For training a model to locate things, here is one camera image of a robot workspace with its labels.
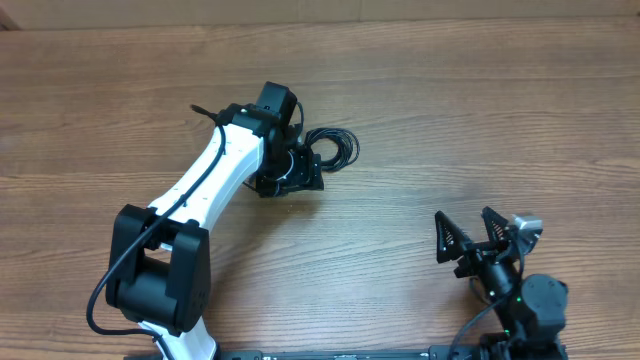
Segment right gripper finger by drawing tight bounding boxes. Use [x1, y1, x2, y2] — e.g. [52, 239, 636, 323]
[481, 207, 509, 243]
[434, 211, 472, 264]

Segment black cable bundle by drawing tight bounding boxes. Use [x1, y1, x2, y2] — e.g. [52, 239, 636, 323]
[303, 127, 361, 174]

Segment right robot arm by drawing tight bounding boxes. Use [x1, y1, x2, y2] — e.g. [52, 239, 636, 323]
[434, 207, 568, 359]

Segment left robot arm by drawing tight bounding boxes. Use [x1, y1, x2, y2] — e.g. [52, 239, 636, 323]
[95, 82, 324, 359]

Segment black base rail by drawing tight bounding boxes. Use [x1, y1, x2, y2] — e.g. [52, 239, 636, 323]
[123, 343, 569, 360]

